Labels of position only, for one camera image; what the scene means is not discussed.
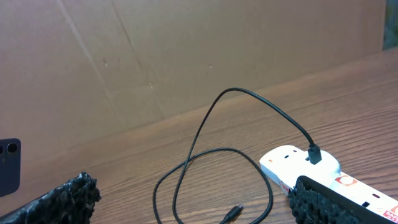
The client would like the Samsung Galaxy smartphone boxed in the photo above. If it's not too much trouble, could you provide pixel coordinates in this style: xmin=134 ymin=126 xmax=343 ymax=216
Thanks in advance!
xmin=0 ymin=138 xmax=21 ymax=197

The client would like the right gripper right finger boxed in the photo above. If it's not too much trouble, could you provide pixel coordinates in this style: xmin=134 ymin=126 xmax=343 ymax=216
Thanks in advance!
xmin=288 ymin=175 xmax=396 ymax=224

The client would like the white power strip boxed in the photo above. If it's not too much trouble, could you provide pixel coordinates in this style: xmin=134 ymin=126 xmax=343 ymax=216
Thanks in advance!
xmin=259 ymin=145 xmax=397 ymax=223

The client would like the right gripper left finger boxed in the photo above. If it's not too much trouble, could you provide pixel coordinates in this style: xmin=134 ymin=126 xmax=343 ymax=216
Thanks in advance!
xmin=1 ymin=172 xmax=101 ymax=224

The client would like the black USB charging cable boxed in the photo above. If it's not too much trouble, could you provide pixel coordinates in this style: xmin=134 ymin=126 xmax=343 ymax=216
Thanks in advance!
xmin=152 ymin=87 xmax=323 ymax=224

